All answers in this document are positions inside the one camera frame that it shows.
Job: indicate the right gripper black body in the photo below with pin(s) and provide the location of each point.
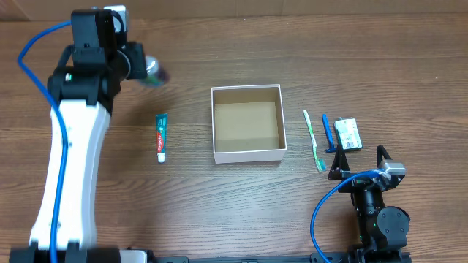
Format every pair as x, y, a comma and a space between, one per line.
359, 179

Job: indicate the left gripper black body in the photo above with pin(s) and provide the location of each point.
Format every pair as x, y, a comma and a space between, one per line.
137, 61

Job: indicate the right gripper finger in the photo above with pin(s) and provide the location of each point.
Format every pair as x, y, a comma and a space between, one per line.
340, 169
383, 158

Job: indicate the green white toothbrush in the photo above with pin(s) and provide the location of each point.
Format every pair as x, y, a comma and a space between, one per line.
320, 163

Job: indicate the clear pump bottle blue liquid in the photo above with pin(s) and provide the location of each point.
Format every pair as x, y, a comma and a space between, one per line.
156, 74

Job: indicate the white soap bar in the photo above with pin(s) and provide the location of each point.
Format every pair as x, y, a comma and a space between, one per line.
348, 134

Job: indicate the blue disposable razor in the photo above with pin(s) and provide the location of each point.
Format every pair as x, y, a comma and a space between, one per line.
329, 136

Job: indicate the green Colgate toothpaste tube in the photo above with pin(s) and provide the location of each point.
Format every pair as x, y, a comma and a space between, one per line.
161, 132

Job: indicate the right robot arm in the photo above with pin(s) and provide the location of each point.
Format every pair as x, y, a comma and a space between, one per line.
383, 229

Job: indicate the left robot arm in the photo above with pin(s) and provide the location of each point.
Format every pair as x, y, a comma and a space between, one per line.
81, 92

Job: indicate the open cardboard box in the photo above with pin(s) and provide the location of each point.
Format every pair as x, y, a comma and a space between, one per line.
248, 123

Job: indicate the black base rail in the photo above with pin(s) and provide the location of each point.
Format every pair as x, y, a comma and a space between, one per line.
335, 257

